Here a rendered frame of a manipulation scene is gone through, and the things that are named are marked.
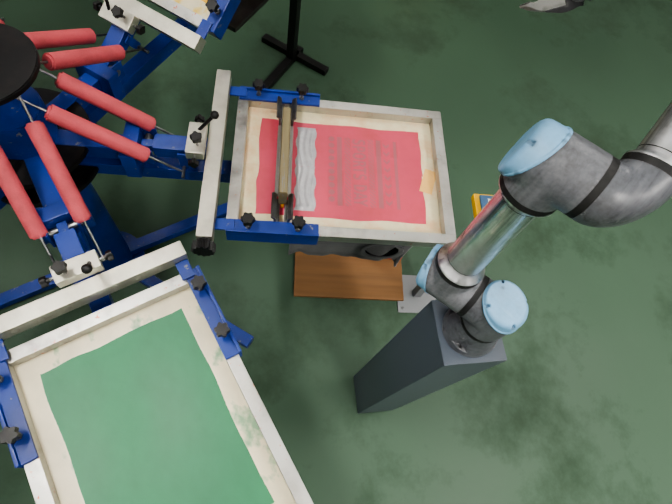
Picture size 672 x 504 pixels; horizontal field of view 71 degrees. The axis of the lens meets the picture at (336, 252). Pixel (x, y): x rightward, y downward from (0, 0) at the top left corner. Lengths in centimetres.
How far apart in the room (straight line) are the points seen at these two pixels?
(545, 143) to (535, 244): 231
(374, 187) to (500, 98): 210
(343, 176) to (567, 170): 105
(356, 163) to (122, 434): 115
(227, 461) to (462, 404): 148
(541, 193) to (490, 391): 192
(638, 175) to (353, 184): 107
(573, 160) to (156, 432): 120
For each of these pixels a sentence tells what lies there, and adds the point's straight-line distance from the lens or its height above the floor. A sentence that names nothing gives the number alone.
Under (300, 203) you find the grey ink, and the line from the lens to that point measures 165.
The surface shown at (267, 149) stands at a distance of 178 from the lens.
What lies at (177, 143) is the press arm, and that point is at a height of 104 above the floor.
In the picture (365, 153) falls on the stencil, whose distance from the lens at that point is 182.
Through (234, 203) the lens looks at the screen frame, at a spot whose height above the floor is 99.
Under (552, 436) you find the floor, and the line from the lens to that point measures 280.
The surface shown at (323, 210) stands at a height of 95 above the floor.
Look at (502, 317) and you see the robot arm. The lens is 113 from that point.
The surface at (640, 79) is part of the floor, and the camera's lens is 454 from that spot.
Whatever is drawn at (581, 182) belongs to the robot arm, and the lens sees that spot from 84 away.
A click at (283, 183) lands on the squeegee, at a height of 106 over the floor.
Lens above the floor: 238
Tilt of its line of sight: 64 degrees down
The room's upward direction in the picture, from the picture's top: 20 degrees clockwise
